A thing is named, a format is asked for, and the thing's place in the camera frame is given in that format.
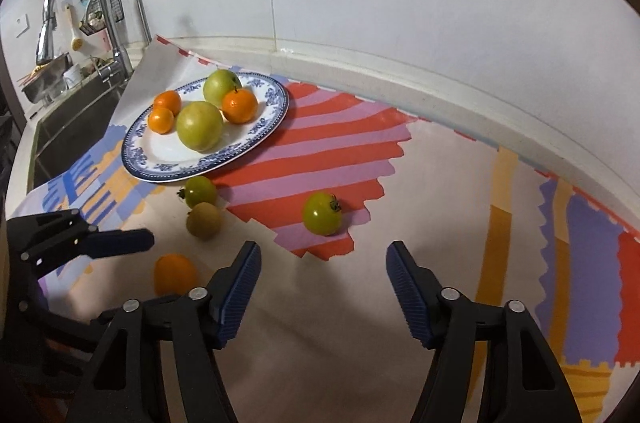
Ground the wooden spoon on wall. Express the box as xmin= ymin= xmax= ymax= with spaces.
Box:
xmin=64 ymin=4 xmax=84 ymax=52

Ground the small brown kiwi fruit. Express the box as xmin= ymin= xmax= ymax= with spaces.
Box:
xmin=186 ymin=202 xmax=222 ymax=240

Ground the stainless steel sink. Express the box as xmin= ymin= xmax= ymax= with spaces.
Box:
xmin=27 ymin=76 xmax=127 ymax=191

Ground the wire sponge basket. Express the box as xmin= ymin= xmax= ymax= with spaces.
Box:
xmin=78 ymin=0 xmax=124 ymax=36

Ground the small oval orange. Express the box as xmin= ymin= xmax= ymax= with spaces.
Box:
xmin=148 ymin=106 xmax=175 ymax=135

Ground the chrome pull-down kitchen faucet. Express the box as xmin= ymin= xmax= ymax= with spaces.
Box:
xmin=36 ymin=0 xmax=134 ymax=79

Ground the large orange mandarin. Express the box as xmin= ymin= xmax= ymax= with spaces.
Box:
xmin=221 ymin=87 xmax=258 ymax=124

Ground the green tomato with stem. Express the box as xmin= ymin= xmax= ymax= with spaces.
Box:
xmin=303 ymin=191 xmax=343 ymax=237

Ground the colourful patterned table mat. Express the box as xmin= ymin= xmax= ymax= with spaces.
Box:
xmin=6 ymin=40 xmax=639 ymax=422

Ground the orange mandarin with stem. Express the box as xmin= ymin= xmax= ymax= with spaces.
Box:
xmin=153 ymin=254 xmax=201 ymax=296

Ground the large green apple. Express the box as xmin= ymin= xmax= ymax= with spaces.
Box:
xmin=203 ymin=69 xmax=242 ymax=109

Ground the blue white porcelain plate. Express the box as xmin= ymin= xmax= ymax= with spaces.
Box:
xmin=120 ymin=72 xmax=291 ymax=184

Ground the yellow-green pear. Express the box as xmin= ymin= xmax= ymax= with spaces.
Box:
xmin=176 ymin=100 xmax=224 ymax=152

